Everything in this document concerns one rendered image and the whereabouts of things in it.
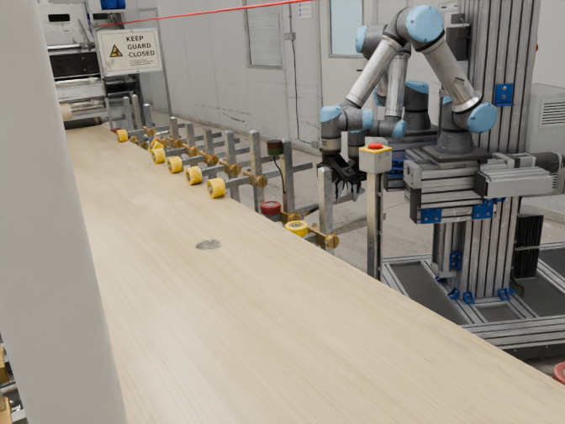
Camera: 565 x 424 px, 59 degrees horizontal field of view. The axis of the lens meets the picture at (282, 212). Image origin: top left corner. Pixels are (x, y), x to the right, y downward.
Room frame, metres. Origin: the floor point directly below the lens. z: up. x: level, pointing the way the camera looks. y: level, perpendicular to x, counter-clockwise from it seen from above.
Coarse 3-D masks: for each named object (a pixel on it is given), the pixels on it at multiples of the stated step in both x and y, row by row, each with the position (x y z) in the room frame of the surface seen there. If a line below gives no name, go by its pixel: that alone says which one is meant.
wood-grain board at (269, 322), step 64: (128, 192) 2.19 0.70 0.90; (192, 192) 2.12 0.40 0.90; (128, 256) 1.49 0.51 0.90; (192, 256) 1.46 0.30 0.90; (256, 256) 1.42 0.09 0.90; (320, 256) 1.40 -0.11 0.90; (128, 320) 1.10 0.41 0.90; (192, 320) 1.08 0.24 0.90; (256, 320) 1.06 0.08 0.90; (320, 320) 1.04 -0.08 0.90; (384, 320) 1.03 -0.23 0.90; (128, 384) 0.85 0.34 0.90; (192, 384) 0.84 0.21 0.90; (256, 384) 0.82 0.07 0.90; (320, 384) 0.81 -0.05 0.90; (384, 384) 0.80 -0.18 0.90; (448, 384) 0.79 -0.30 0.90; (512, 384) 0.78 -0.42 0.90
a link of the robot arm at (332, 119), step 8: (320, 112) 1.80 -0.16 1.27; (328, 112) 1.77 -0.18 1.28; (336, 112) 1.77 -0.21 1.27; (320, 120) 1.79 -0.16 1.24; (328, 120) 1.77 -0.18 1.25; (336, 120) 1.77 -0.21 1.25; (344, 120) 1.78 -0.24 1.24; (320, 128) 1.80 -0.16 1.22; (328, 128) 1.77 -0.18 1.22; (336, 128) 1.77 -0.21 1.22; (344, 128) 1.78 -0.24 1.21; (328, 136) 1.77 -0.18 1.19; (336, 136) 1.77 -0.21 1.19
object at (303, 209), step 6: (348, 192) 2.10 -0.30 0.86; (342, 198) 2.05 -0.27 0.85; (348, 198) 2.07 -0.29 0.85; (306, 204) 1.97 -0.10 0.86; (312, 204) 1.97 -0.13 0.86; (318, 204) 1.98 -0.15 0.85; (300, 210) 1.94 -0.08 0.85; (306, 210) 1.95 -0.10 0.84; (270, 216) 1.86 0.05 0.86; (276, 216) 1.88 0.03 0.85
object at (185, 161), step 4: (236, 148) 2.66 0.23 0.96; (240, 148) 2.65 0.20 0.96; (244, 148) 2.66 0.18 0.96; (248, 148) 2.67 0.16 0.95; (216, 152) 2.59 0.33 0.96; (220, 152) 2.59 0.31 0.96; (224, 152) 2.60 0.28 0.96; (236, 152) 2.63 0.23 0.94; (240, 152) 2.64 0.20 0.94; (244, 152) 2.66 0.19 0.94; (196, 156) 2.53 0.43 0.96; (200, 156) 2.53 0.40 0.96; (220, 156) 2.58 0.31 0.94; (224, 156) 2.60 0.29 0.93; (184, 160) 2.48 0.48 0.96; (188, 160) 2.49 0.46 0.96; (192, 160) 2.50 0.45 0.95; (196, 160) 2.51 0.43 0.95; (200, 160) 2.53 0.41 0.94; (184, 164) 2.48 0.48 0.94; (188, 164) 2.49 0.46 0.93
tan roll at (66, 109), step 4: (60, 104) 3.89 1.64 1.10; (64, 104) 3.90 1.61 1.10; (68, 104) 3.91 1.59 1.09; (96, 104) 4.05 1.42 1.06; (100, 104) 4.06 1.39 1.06; (104, 104) 4.07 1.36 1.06; (64, 108) 3.88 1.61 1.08; (68, 108) 3.89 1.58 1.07; (72, 108) 3.95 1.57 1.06; (76, 108) 3.96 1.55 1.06; (80, 108) 3.97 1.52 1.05; (84, 108) 3.99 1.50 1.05; (88, 108) 4.00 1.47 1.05; (92, 108) 4.02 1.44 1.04; (96, 108) 4.03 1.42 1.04; (100, 108) 4.05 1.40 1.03; (64, 112) 3.87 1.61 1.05; (68, 112) 3.88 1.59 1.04; (72, 112) 3.95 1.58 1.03; (64, 116) 3.87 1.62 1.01; (68, 116) 3.89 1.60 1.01
